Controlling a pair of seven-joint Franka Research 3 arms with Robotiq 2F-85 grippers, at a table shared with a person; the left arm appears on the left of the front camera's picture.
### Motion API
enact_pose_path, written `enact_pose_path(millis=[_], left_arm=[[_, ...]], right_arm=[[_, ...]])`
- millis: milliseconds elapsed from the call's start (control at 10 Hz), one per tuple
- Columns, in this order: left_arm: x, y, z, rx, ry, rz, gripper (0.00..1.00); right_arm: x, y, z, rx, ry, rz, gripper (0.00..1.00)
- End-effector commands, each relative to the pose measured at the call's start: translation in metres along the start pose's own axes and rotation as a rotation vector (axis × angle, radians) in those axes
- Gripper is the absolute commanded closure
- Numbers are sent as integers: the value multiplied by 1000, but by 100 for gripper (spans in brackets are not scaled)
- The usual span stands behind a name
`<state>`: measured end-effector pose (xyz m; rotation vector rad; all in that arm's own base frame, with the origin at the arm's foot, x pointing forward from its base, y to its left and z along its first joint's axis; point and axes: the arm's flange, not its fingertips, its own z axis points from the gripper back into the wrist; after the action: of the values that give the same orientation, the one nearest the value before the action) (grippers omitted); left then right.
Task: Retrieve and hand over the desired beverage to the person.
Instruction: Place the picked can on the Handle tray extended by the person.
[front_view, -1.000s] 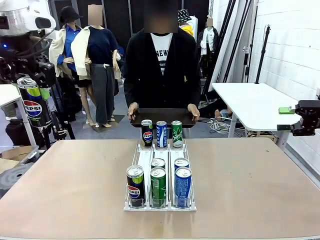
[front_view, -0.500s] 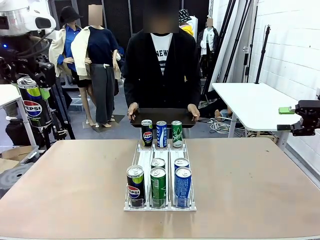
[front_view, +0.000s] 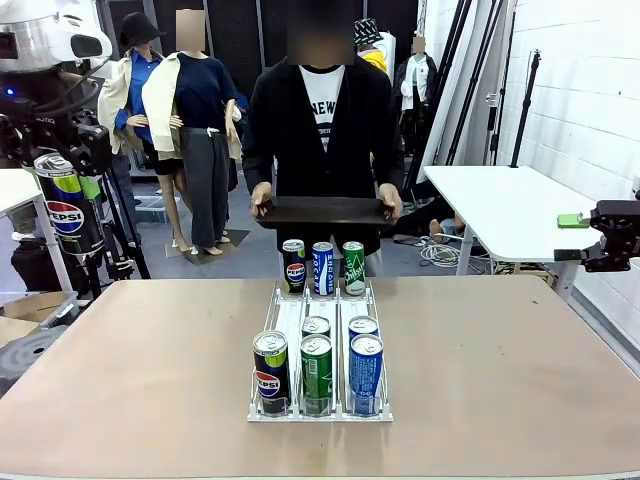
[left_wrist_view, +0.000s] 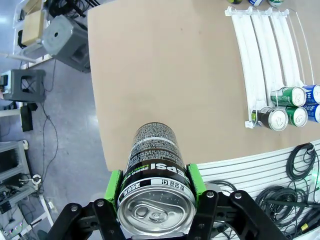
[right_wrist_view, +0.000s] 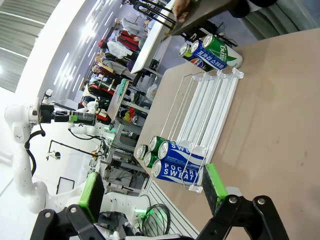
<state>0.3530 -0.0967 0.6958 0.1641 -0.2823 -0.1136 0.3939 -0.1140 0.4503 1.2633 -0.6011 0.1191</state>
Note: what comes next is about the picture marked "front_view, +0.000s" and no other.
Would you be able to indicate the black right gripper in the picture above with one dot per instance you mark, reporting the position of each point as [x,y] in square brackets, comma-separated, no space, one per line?
[622,235]

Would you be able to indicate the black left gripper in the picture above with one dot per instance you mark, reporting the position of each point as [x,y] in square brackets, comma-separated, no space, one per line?
[30,102]

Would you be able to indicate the tall black Pepsi can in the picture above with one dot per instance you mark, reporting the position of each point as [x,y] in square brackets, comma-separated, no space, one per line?
[67,215]
[271,375]

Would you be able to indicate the black serving tray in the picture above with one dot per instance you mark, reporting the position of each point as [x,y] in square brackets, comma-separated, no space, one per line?
[325,212]

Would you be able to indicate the tall green soda can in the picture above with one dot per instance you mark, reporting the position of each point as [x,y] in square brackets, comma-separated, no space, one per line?
[316,380]
[316,325]

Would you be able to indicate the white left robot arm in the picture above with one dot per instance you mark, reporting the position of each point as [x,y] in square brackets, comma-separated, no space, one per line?
[45,35]

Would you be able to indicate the person's right forearm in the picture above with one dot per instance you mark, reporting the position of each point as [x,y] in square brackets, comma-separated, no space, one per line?
[259,165]

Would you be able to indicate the person's left forearm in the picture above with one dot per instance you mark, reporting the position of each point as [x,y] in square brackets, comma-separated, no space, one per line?
[389,165]

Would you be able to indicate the person lying in black clothes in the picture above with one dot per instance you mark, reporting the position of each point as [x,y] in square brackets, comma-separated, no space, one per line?
[430,215]

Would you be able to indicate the person in black cardigan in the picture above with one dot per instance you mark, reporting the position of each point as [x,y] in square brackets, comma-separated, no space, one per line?
[300,130]

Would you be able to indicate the person's left hand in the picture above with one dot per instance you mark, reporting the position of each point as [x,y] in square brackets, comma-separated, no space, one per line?
[395,200]

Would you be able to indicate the person's right hand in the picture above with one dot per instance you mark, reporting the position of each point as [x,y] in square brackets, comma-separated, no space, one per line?
[262,195]

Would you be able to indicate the white side table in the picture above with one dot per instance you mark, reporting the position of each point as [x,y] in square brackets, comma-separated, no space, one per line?
[15,187]

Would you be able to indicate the mannequin in blue shirt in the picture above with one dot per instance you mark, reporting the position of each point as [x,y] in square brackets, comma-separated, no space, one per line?
[135,85]

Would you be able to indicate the black bag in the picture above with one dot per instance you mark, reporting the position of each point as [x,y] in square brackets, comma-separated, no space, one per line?
[40,265]

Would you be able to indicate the upright black light stand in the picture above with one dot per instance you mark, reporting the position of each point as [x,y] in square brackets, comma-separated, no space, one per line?
[527,110]

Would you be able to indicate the black brimmed hat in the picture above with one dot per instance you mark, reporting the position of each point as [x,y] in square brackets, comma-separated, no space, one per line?
[137,27]

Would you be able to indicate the mannequin in navy top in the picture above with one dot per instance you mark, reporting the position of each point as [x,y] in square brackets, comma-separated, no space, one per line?
[200,100]

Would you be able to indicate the thin black pole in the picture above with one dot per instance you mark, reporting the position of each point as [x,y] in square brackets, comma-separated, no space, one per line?
[500,100]

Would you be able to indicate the cardboard box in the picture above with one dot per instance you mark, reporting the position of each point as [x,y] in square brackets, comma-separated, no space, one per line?
[35,305]

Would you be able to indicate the leaning black stand poles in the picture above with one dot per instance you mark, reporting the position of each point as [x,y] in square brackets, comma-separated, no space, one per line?
[462,90]

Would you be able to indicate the dark mannequin floor mat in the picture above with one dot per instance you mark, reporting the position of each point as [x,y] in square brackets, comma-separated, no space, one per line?
[235,240]

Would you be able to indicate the mannequin in white jacket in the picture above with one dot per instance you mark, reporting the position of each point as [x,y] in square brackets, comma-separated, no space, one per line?
[420,85]

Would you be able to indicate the short green Chilsung can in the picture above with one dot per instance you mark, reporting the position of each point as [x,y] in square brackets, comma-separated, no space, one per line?
[354,270]

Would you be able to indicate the tall blue Pocari can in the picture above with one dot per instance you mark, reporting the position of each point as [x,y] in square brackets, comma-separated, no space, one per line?
[363,325]
[366,380]

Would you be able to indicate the short blue-white Pocari can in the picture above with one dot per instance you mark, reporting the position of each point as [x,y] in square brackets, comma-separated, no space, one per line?
[323,270]

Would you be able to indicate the mannequin in yellow hoodie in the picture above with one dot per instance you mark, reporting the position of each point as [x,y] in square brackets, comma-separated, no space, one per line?
[377,57]

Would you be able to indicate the short black Pepsi can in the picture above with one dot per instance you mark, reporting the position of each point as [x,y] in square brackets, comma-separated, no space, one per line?
[294,270]

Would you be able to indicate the black patterned bucket hat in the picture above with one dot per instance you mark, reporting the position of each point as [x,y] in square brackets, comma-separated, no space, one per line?
[365,31]

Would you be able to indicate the clear acrylic can dispenser rack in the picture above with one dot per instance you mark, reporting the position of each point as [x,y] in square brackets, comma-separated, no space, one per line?
[320,419]

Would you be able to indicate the black round base plate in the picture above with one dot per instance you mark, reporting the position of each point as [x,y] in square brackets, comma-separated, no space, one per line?
[30,355]

